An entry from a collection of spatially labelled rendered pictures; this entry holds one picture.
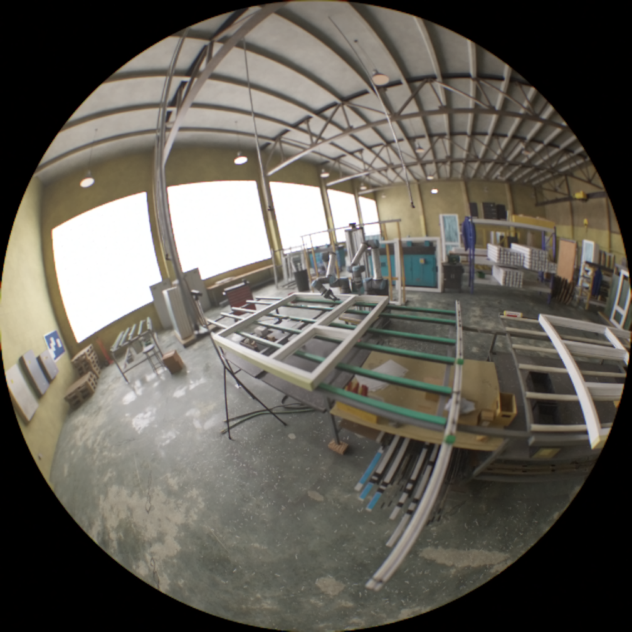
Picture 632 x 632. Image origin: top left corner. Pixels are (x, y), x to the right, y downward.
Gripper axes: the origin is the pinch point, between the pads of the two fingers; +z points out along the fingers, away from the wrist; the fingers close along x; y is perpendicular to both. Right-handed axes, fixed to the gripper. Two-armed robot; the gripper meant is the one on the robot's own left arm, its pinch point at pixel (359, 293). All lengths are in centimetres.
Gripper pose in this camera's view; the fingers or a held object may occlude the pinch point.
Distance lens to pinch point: 233.3
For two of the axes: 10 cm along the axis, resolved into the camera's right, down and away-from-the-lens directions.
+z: 1.9, 9.1, 3.8
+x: 5.9, -4.1, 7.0
